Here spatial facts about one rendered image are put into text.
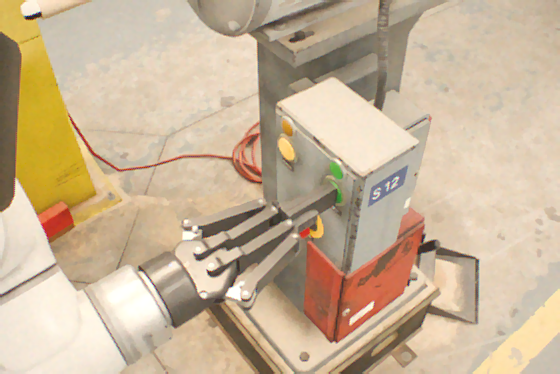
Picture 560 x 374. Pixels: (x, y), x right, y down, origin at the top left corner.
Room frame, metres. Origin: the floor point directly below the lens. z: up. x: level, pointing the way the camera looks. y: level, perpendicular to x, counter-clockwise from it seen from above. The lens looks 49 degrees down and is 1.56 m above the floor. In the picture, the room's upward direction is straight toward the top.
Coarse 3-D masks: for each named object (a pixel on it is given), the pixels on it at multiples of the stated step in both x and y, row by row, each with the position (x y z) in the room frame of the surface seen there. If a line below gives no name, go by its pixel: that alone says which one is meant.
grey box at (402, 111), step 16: (384, 0) 0.70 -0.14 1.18; (384, 16) 0.69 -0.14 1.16; (384, 32) 0.69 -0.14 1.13; (384, 48) 0.68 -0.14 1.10; (384, 64) 0.68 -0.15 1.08; (384, 80) 0.68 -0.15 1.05; (384, 96) 0.69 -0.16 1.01; (400, 96) 0.79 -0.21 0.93; (384, 112) 0.75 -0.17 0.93; (400, 112) 0.75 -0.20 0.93; (416, 112) 0.75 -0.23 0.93; (416, 128) 0.72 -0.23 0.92; (416, 160) 0.72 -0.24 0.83; (416, 176) 0.73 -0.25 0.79
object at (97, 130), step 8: (80, 112) 1.85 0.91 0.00; (80, 120) 1.80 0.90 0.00; (88, 120) 1.80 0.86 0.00; (96, 120) 1.80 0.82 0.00; (104, 120) 1.80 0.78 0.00; (80, 128) 1.75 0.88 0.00; (88, 128) 1.75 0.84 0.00; (96, 128) 1.75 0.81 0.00; (104, 128) 1.75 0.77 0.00; (112, 128) 1.74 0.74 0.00; (88, 136) 1.70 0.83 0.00; (96, 136) 1.69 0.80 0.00; (104, 136) 1.69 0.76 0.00; (112, 136) 1.69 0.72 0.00; (96, 144) 1.65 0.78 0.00; (104, 144) 1.65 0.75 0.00
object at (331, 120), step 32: (320, 96) 0.55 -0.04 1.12; (352, 96) 0.55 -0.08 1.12; (320, 128) 0.49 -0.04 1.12; (352, 128) 0.49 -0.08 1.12; (384, 128) 0.49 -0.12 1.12; (288, 160) 0.50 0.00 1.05; (320, 160) 0.46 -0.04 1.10; (352, 160) 0.44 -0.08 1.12; (384, 160) 0.44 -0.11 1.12; (288, 192) 0.51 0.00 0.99; (352, 192) 0.42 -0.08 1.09; (384, 192) 0.44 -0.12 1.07; (320, 224) 0.45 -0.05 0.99; (352, 224) 0.42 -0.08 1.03; (384, 224) 0.45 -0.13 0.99; (352, 256) 0.42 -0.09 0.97
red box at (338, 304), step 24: (408, 216) 0.76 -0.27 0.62; (408, 240) 0.72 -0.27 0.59; (312, 264) 0.68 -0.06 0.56; (384, 264) 0.68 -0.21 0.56; (408, 264) 0.74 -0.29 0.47; (312, 288) 0.68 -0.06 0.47; (336, 288) 0.62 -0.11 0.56; (360, 288) 0.64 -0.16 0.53; (384, 288) 0.69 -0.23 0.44; (312, 312) 0.67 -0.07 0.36; (336, 312) 0.61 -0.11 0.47; (360, 312) 0.65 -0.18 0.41; (336, 336) 0.61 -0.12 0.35
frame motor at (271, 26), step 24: (192, 0) 0.72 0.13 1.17; (216, 0) 0.66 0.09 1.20; (240, 0) 0.62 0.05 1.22; (264, 0) 0.61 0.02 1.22; (288, 0) 0.65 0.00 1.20; (312, 0) 0.69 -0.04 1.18; (336, 0) 0.78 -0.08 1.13; (360, 0) 0.78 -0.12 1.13; (216, 24) 0.67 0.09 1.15; (240, 24) 0.64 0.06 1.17; (264, 24) 0.66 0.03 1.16; (288, 24) 0.71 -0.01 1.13; (312, 24) 0.72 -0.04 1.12
